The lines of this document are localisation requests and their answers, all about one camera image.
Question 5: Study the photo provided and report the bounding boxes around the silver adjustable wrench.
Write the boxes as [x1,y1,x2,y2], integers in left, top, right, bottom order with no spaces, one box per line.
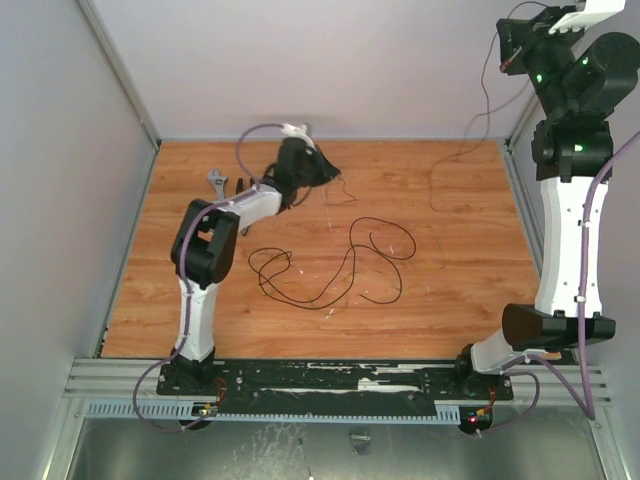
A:
[207,168,228,201]

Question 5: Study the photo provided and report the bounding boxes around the aluminium frame rail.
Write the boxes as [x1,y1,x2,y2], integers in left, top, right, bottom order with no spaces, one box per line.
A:
[499,0,614,406]

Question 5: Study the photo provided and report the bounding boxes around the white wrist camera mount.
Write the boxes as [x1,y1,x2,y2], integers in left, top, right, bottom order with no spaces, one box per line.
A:
[280,123,317,154]
[548,0,626,35]

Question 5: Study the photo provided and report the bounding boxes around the orange black pliers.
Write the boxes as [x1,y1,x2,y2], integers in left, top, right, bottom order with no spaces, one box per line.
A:
[234,177,254,236]

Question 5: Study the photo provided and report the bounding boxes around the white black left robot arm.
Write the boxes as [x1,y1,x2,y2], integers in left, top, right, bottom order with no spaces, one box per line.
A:
[169,138,341,395]

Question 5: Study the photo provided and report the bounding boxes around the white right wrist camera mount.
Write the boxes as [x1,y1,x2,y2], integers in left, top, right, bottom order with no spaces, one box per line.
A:
[548,0,626,35]

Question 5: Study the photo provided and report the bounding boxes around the grey slotted cable duct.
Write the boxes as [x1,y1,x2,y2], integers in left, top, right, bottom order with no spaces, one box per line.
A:
[84,399,461,425]

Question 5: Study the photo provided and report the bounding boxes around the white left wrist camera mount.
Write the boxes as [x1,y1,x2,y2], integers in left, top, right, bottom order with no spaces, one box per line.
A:
[280,123,317,154]

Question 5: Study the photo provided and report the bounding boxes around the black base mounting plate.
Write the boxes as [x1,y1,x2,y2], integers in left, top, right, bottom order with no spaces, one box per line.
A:
[156,359,514,414]

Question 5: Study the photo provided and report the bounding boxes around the black and yellow wire bundle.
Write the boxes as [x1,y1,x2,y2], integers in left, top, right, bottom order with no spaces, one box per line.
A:
[427,0,551,214]

